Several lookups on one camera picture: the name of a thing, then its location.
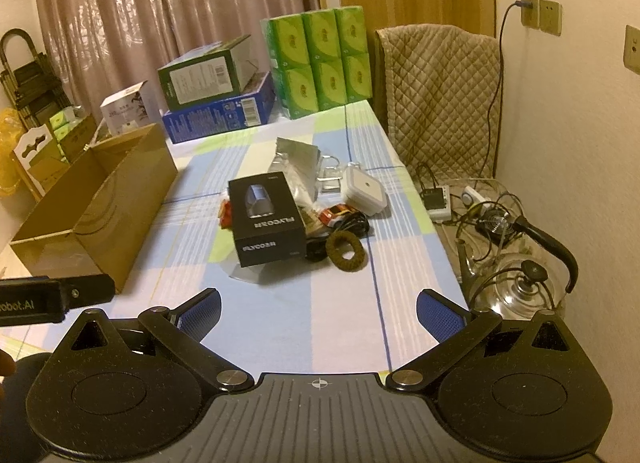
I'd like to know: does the red Doraemon figurine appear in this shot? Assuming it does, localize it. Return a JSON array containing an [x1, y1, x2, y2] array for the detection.
[[218, 197, 232, 229]]

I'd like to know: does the red toy race car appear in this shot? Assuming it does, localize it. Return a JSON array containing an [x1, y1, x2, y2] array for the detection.
[[319, 203, 356, 228]]

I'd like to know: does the white square night light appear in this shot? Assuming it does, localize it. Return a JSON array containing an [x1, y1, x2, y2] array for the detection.
[[341, 166, 388, 216]]

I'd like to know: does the wire soap rack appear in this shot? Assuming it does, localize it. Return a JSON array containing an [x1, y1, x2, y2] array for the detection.
[[316, 154, 344, 193]]

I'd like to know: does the silver foil bag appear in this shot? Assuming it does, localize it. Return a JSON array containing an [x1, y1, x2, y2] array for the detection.
[[268, 137, 321, 206]]

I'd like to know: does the brown cardboard box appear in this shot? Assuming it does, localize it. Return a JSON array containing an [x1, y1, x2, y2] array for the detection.
[[10, 124, 177, 293]]

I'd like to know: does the white power strip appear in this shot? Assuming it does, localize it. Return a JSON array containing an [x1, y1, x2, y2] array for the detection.
[[420, 186, 452, 222]]

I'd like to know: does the white round plug adapter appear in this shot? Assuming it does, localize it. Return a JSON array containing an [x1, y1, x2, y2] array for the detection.
[[460, 186, 490, 208]]

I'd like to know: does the black Flyco product box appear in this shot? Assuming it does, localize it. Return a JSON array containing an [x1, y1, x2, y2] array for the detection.
[[228, 172, 306, 268]]

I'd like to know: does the checked bed sheet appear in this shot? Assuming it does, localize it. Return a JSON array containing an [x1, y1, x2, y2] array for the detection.
[[0, 98, 471, 386]]

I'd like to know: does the box of green packs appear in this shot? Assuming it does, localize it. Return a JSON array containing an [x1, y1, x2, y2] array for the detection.
[[50, 105, 98, 164]]

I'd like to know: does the white printed box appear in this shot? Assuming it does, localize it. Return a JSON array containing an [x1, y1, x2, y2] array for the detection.
[[100, 80, 160, 136]]

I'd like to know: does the black folding cart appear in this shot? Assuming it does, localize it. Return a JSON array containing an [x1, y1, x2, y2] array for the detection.
[[1, 28, 72, 129]]

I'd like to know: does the blue product box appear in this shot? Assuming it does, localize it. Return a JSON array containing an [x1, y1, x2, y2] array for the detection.
[[162, 73, 276, 143]]

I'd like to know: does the chair with quilted cover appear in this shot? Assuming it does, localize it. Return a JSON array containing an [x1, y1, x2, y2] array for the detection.
[[375, 23, 501, 179]]

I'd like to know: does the green product box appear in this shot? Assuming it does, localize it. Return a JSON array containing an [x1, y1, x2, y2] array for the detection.
[[157, 35, 258, 111]]

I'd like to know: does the pink curtain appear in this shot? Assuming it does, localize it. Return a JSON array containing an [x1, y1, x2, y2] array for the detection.
[[36, 0, 309, 115]]

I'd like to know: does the green tissue pack bundle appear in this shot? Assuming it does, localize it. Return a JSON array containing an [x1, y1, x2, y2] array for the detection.
[[260, 6, 373, 119]]

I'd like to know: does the glass kettle black handle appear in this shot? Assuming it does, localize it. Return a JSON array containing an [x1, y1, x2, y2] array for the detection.
[[457, 216, 579, 320]]

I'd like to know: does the black cable bundle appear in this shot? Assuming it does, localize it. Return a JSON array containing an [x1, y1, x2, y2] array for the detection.
[[304, 211, 372, 262]]

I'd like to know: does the wall switch plate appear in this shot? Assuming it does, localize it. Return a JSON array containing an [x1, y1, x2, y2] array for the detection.
[[623, 25, 640, 74]]

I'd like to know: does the beige wall socket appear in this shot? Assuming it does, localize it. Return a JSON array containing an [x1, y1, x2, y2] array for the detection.
[[538, 0, 562, 36]]

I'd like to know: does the wall socket with plug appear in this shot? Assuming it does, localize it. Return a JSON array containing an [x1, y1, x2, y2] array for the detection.
[[516, 0, 539, 30]]

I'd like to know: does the black power cable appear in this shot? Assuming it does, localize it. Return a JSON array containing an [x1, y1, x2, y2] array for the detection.
[[482, 1, 524, 179]]

